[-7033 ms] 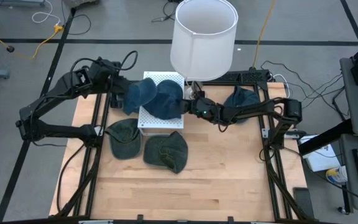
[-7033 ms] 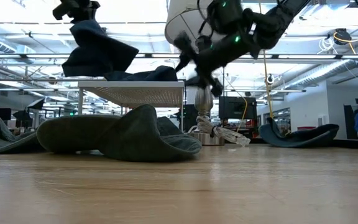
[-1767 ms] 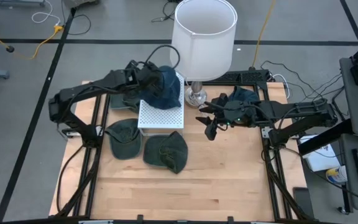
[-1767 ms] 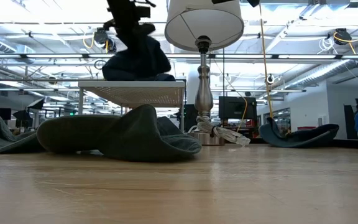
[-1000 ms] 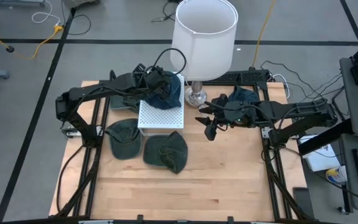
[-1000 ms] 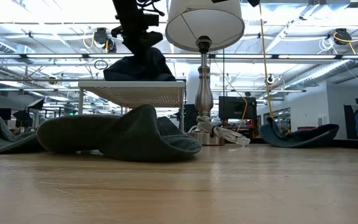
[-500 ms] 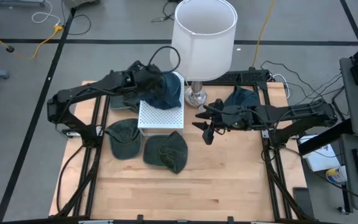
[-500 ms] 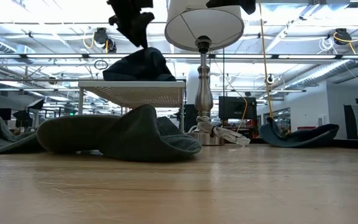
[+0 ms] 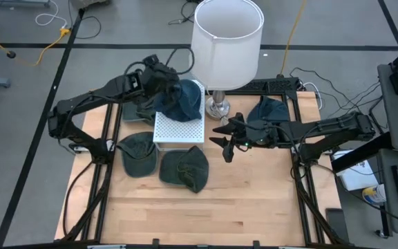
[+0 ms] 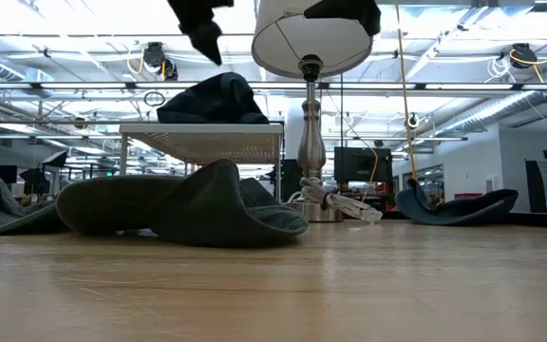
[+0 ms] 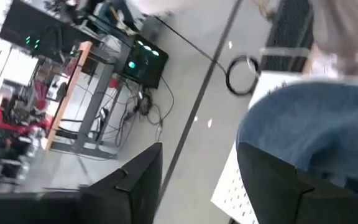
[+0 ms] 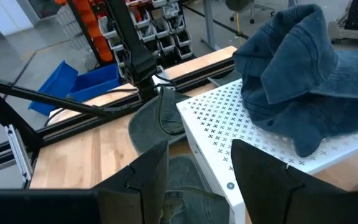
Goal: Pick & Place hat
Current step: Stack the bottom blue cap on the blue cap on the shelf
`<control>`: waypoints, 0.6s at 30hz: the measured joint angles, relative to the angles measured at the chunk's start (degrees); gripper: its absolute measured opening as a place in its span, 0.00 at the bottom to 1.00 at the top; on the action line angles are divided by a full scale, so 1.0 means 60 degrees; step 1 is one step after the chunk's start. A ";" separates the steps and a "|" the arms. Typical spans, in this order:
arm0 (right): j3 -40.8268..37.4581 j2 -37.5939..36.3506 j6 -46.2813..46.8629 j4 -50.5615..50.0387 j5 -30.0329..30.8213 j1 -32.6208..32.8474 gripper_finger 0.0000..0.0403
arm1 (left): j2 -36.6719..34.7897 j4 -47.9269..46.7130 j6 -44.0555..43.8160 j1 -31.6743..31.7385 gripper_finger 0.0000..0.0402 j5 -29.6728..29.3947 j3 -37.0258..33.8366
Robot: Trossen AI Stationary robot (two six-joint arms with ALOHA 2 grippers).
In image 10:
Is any dark teal hat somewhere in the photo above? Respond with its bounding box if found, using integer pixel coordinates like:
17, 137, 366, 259
395, 179, 520, 227

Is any white lamp shade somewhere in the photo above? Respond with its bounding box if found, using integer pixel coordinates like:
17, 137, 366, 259
251, 0, 374, 80

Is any white perforated shelf riser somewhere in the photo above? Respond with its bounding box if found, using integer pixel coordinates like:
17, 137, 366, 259
119, 123, 285, 205

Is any silver lamp base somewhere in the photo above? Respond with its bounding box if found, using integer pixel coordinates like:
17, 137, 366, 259
285, 53, 346, 223

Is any large black monitor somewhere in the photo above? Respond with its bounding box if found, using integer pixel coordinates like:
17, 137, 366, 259
333, 146, 393, 184

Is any black rectangular panel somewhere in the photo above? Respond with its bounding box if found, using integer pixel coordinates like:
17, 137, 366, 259
280, 159, 303, 200

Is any black softbox light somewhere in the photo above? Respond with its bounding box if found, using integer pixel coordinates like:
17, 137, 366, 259
40, 149, 69, 169
19, 166, 51, 196

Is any small ceiling cord reel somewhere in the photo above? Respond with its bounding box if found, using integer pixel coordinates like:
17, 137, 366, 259
161, 57, 179, 82

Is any hanging black cable loop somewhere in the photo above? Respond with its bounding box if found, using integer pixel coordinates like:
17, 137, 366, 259
142, 90, 166, 108

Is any yellow hanging power cord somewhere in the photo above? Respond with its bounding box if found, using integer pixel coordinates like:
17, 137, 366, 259
394, 0, 420, 184

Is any thin yellow cable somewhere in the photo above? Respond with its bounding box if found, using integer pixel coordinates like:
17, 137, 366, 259
325, 89, 380, 203

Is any silver ventilation duct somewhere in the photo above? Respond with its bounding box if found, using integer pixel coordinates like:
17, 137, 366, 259
437, 61, 547, 139

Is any ceiling reel with yellow cord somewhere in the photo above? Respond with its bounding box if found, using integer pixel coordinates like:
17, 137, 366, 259
508, 40, 547, 124

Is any bundled white lamp cord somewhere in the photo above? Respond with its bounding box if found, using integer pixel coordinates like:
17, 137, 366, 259
286, 176, 384, 225

